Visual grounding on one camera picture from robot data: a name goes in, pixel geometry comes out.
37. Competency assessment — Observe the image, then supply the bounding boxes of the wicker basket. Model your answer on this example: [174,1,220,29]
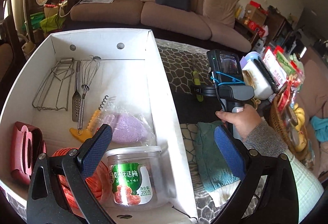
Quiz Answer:
[269,96,309,161]

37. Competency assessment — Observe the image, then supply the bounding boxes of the dark red holder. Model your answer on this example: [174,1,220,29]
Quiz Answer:
[10,121,47,185]

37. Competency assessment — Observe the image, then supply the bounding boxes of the grey sleeve forearm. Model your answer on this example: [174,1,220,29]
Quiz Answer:
[243,119,325,224]

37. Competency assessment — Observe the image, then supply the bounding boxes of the person right hand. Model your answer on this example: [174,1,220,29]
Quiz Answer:
[215,104,262,139]

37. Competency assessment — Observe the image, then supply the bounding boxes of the patterned blanket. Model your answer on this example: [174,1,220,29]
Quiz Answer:
[154,38,270,224]

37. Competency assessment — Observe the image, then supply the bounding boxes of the white appliance with black handle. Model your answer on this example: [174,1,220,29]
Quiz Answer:
[240,51,278,100]

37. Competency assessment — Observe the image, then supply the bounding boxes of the metal whisk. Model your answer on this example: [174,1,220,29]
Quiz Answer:
[77,56,101,135]

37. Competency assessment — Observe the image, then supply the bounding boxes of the perforated metal spatula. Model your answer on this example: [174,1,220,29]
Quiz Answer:
[72,61,81,122]

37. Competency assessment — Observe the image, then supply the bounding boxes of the clear plastic snack jar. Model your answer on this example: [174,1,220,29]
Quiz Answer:
[105,146,169,211]

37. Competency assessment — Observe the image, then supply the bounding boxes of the wire rack tongs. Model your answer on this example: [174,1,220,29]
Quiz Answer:
[32,58,74,111]

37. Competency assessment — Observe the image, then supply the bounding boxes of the white cardboard box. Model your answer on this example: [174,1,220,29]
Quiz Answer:
[1,29,198,223]

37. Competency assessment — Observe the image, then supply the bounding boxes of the yellow handled corkscrew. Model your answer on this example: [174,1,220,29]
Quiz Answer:
[69,95,109,143]

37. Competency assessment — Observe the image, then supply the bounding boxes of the red twine spool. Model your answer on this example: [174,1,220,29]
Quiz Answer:
[50,147,115,223]

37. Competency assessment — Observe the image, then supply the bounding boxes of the teal knitted mitt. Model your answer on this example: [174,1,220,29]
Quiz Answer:
[194,121,240,207]

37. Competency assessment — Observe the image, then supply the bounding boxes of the purple sponge in bag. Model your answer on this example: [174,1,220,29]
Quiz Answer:
[98,96,156,146]

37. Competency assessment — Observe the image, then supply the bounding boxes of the brown sofa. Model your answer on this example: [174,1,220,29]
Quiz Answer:
[69,0,251,52]

